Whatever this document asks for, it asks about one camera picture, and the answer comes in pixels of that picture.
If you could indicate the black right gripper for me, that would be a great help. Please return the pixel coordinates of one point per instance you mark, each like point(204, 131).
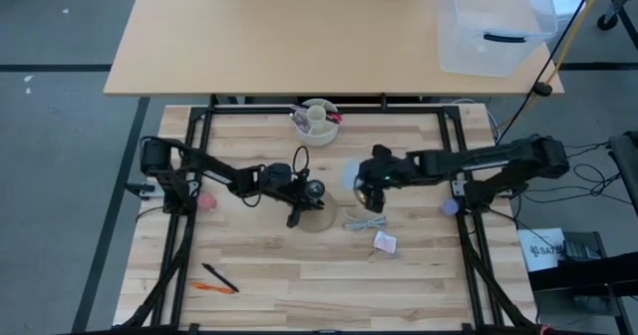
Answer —
point(389, 170)

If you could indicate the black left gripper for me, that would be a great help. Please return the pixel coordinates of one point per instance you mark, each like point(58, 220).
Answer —
point(279, 178)

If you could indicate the wooden base lamp black socket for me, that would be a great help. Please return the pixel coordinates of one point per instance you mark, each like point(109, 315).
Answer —
point(321, 218)

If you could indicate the white lightbulb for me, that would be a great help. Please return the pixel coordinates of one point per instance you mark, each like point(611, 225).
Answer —
point(353, 175)

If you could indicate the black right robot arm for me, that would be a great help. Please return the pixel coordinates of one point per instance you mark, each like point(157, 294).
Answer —
point(478, 160)

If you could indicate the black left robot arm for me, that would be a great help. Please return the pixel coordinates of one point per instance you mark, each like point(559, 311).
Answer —
point(214, 173)

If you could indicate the white red safety tag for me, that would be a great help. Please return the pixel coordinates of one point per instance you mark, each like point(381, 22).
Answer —
point(385, 241)

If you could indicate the purple round knob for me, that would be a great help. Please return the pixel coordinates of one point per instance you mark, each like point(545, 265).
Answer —
point(450, 206)

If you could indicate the cream round desk organizer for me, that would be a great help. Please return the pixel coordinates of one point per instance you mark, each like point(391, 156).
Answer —
point(316, 128)

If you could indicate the red marker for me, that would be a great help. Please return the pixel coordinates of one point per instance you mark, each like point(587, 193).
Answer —
point(334, 117)

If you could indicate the purple packet in organizer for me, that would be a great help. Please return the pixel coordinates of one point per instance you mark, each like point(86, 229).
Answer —
point(300, 120)

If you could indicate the pink round knob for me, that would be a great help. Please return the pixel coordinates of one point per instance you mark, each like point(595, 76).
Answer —
point(207, 202)

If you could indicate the black pen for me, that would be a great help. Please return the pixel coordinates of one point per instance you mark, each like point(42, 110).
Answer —
point(219, 276)

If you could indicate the orange pen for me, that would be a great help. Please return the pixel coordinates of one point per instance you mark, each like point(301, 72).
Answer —
point(212, 288)

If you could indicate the light wooden desk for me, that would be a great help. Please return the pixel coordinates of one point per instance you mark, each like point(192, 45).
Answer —
point(274, 36)

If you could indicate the white printed sign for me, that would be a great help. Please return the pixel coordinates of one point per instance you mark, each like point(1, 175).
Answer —
point(541, 247)

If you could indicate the clear plastic storage bin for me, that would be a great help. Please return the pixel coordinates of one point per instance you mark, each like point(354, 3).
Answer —
point(493, 21)

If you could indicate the black equipment cart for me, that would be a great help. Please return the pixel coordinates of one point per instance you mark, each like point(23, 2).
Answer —
point(588, 275)

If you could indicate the black chair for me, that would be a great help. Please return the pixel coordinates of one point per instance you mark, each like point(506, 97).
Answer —
point(625, 170)

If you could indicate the black aluminium table frame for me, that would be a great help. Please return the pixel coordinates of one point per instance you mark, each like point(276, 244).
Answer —
point(199, 125)

